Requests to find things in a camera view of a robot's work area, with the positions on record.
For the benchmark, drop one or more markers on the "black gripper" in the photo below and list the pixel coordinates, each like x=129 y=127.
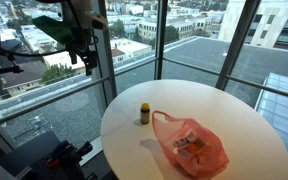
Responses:
x=83 y=41

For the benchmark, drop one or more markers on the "blue and white box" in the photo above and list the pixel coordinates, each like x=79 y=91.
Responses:
x=184 y=141

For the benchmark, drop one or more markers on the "pink plastic bag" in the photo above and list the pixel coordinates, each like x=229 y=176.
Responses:
x=200 y=156

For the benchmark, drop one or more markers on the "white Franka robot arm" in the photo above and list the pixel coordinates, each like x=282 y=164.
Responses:
x=80 y=11

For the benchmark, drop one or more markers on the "grey window handrail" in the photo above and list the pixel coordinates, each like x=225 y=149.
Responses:
x=44 y=101

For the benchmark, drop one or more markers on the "yellow-capped pill bottle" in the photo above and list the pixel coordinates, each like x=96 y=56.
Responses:
x=145 y=114

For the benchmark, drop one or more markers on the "black equipment with orange parts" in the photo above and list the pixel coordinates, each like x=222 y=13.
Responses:
x=47 y=156

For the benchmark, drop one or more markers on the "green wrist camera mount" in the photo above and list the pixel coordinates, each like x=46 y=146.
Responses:
x=54 y=29

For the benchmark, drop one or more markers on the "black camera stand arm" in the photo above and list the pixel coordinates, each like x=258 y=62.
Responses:
x=4 y=70

